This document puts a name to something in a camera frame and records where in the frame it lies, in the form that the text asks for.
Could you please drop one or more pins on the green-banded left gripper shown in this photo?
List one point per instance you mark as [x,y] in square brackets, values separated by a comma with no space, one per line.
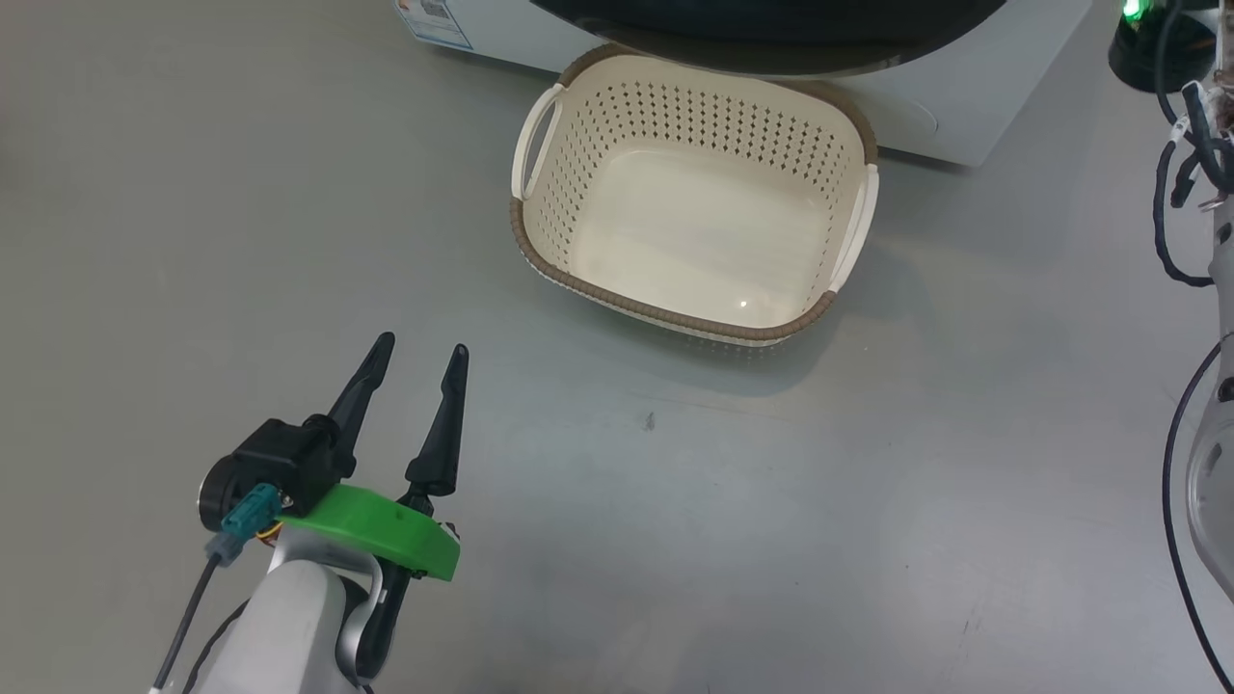
[386,530]

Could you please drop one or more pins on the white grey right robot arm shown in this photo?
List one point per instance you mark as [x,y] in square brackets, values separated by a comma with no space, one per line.
[1217,482]

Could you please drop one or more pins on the cream perforated laundry basket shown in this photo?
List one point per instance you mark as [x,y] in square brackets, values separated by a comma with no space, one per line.
[694,222]

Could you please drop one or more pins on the white washing machine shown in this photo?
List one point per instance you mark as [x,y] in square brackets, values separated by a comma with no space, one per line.
[964,96]

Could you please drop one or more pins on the blue white energy label sticker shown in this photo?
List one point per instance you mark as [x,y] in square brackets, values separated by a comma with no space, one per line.
[434,19]

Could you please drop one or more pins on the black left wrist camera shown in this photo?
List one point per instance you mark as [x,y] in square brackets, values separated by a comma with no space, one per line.
[280,463]

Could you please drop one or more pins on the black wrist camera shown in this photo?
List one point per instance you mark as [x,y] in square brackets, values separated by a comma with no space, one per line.
[1157,53]
[280,463]

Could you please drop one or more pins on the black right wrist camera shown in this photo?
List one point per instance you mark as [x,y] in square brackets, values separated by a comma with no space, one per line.
[1157,53]

